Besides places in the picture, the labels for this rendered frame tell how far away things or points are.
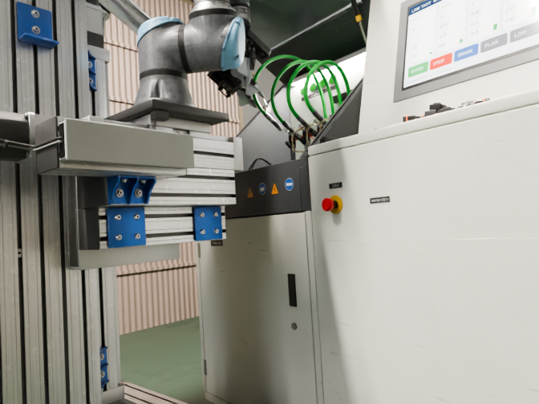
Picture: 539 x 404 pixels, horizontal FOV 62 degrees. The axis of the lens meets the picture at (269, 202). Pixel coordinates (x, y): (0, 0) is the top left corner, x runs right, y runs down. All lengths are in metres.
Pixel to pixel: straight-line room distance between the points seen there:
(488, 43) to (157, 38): 0.84
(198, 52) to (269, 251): 0.68
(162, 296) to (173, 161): 3.01
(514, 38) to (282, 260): 0.88
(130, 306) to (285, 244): 2.44
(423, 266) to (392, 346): 0.22
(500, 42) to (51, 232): 1.19
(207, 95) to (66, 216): 3.36
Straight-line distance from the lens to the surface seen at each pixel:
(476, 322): 1.06
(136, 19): 1.63
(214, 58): 1.12
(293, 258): 1.39
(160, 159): 0.89
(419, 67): 1.46
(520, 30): 1.34
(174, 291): 3.94
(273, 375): 1.57
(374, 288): 1.19
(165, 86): 1.11
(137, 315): 3.76
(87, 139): 0.83
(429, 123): 1.09
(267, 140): 2.11
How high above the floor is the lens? 0.75
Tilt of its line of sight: 3 degrees up
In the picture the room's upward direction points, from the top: 3 degrees counter-clockwise
